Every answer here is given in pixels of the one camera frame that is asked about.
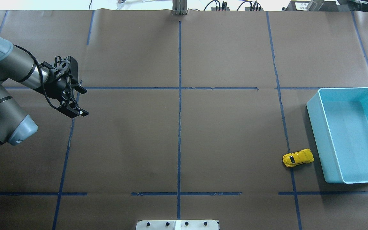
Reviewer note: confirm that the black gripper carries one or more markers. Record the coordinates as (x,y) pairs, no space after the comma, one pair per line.
(56,88)

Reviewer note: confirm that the yellow beetle toy car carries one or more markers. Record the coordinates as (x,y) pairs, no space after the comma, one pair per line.
(297,158)

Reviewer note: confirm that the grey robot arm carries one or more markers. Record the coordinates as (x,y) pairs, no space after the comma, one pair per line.
(19,65)

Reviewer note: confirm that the metal cylinder weight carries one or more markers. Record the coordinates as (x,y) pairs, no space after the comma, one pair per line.
(315,5)

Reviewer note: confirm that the teal plastic storage bin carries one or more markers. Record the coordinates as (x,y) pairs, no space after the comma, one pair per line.
(339,120)

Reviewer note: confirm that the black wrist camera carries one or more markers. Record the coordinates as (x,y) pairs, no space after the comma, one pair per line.
(63,68)

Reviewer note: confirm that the aluminium frame post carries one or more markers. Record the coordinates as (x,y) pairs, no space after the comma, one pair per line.
(179,7)

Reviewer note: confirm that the white camera mast pedestal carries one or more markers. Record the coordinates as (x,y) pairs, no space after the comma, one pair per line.
(198,224)

